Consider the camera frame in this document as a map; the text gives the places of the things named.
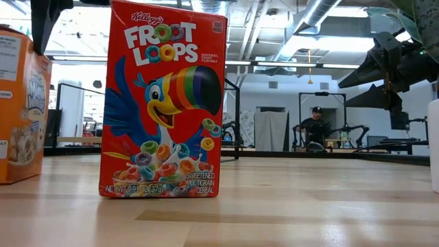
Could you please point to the distant black rig frame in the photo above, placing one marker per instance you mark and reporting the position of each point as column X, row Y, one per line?
column 322, row 93

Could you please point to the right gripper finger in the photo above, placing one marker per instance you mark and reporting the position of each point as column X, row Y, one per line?
column 374, row 99
column 368, row 72

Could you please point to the black aluminium table frame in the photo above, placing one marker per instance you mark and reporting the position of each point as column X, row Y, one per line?
column 291, row 154

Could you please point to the grey covered cabinet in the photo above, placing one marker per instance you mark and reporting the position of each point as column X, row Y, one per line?
column 271, row 132

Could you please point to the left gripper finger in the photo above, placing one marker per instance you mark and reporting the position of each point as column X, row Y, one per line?
column 48, row 17

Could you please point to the yellow hanging pendant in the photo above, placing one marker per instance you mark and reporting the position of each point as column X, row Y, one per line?
column 310, row 81

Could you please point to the orange Mini-Wheats cereal box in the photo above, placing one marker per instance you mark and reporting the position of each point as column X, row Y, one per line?
column 20, row 120

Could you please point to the red Froot Loops cereal box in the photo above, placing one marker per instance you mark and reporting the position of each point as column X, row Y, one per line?
column 164, row 103

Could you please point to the black monitor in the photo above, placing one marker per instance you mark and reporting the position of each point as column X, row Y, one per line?
column 399, row 123

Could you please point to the distant dark desk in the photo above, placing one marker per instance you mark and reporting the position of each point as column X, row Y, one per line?
column 394, row 141

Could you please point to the silver ventilation duct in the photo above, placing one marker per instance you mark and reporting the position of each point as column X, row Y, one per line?
column 315, row 13

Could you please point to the person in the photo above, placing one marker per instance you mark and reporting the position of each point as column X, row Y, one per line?
column 313, row 128

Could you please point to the dark background panel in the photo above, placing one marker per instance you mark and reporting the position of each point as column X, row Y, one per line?
column 57, row 128

